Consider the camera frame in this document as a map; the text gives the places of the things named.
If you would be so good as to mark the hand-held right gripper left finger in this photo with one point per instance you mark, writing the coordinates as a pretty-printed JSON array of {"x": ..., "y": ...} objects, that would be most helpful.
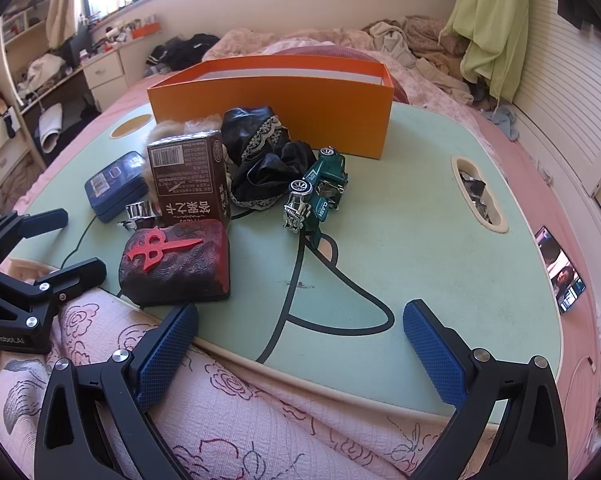
[{"x": 165, "y": 355}]

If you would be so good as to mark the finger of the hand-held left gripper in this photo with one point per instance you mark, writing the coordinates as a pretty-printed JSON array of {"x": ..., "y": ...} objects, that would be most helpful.
[
  {"x": 40, "y": 221},
  {"x": 80, "y": 275}
]

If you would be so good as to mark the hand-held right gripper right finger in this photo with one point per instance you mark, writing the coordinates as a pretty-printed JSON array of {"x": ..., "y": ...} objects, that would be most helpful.
[{"x": 433, "y": 355}]

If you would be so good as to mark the blue tin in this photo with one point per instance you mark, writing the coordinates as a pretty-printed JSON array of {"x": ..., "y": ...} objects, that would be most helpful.
[{"x": 113, "y": 185}]

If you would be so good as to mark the brown carton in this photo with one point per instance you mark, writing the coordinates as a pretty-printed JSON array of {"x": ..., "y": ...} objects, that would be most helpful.
[{"x": 190, "y": 180}]

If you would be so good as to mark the beige furry scrunchie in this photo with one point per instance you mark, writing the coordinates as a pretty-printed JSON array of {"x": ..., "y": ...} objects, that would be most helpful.
[{"x": 173, "y": 127}]

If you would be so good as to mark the green toy car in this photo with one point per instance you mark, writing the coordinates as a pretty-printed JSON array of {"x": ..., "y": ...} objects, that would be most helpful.
[{"x": 325, "y": 175}]

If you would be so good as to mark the orange cardboard box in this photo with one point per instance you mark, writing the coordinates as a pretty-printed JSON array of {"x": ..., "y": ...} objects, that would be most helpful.
[{"x": 290, "y": 110}]

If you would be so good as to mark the green cartoon desktop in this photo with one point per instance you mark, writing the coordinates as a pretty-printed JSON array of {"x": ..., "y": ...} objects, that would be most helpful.
[{"x": 430, "y": 260}]

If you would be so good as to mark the white boots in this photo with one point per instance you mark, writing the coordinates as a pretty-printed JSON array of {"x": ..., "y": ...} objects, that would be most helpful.
[{"x": 50, "y": 125}]

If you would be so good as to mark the pink floral quilt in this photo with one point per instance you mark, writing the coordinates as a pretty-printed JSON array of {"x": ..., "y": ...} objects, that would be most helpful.
[{"x": 280, "y": 425}]

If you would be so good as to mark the smartphone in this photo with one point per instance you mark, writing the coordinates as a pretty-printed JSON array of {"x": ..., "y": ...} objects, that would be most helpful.
[{"x": 562, "y": 275}]

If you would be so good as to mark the white drawer cabinet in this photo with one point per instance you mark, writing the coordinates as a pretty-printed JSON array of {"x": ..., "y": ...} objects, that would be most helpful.
[{"x": 105, "y": 72}]

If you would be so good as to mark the white cluttered shelf unit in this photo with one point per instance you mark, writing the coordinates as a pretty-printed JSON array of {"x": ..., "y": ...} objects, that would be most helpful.
[{"x": 20, "y": 35}]

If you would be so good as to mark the black lace-trimmed cloth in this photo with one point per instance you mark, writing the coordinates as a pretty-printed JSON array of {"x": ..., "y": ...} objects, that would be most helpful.
[{"x": 270, "y": 170}]

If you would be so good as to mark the pink bed sheet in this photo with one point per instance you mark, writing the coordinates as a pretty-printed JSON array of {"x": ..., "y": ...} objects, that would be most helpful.
[{"x": 525, "y": 160}]

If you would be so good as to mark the beige curtain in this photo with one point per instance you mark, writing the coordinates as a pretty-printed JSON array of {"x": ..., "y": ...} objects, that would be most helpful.
[{"x": 63, "y": 5}]

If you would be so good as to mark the orange windowsill organizer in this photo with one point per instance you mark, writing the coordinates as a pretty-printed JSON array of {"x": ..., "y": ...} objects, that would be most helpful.
[{"x": 148, "y": 31}]

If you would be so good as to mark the black clothes heap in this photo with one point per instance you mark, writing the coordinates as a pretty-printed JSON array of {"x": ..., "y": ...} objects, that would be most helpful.
[{"x": 190, "y": 47}]

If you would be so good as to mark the light blue cloth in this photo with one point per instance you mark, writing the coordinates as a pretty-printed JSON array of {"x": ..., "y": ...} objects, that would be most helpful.
[{"x": 505, "y": 120}]

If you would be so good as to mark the pale pink printed comforter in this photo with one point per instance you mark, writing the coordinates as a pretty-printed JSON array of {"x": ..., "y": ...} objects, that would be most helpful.
[{"x": 240, "y": 40}]

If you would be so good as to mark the white louvered closet door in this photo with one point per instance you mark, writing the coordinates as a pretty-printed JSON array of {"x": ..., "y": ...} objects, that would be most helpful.
[{"x": 565, "y": 85}]

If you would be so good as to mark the pile of beige clothes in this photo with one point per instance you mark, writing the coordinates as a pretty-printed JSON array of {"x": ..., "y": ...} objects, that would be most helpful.
[{"x": 420, "y": 30}]

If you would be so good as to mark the light green hanging garment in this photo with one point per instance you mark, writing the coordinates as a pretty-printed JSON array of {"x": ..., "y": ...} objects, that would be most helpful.
[{"x": 490, "y": 20}]

